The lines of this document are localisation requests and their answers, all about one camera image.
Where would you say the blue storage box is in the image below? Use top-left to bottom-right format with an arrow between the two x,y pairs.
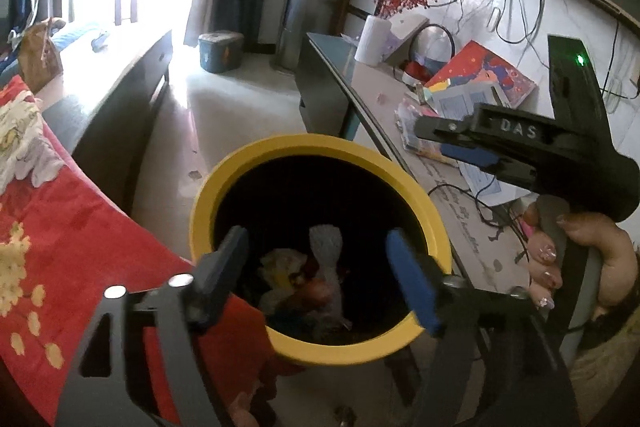
198,31 -> 245,72

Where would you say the glass topped media cabinet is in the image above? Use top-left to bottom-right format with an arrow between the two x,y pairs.
295,32 -> 551,358

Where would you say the yellow rimmed trash bin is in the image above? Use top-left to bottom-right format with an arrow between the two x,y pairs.
189,133 -> 453,367

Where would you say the dark coffee table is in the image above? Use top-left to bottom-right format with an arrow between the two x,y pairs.
37,29 -> 173,218

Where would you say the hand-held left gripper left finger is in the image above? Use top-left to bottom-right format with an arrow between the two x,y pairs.
55,226 -> 249,427

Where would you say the blue patterned sofa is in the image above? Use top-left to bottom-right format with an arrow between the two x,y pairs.
0,22 -> 101,78

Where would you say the red printed board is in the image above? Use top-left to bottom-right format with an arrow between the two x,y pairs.
425,39 -> 538,108

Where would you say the person's right hand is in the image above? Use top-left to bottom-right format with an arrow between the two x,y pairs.
522,202 -> 640,323

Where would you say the black cable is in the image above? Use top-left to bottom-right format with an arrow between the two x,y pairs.
427,184 -> 531,258

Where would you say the white paper roll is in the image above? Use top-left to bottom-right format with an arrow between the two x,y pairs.
354,14 -> 391,66

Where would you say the red floral blanket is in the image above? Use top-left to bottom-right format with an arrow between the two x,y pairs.
0,74 -> 301,427

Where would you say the red snack wrapper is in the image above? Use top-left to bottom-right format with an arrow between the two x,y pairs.
295,257 -> 351,308

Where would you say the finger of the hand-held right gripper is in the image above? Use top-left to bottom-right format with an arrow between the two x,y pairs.
414,113 -> 481,144
440,143 -> 539,194

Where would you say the brown paper bag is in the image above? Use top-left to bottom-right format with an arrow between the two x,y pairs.
19,18 -> 66,90

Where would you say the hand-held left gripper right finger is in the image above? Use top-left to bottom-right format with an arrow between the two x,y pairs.
385,228 -> 581,427

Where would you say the white box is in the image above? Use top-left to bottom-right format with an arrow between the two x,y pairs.
385,14 -> 428,68

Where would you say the person's right forearm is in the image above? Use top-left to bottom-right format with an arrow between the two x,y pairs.
567,302 -> 640,427

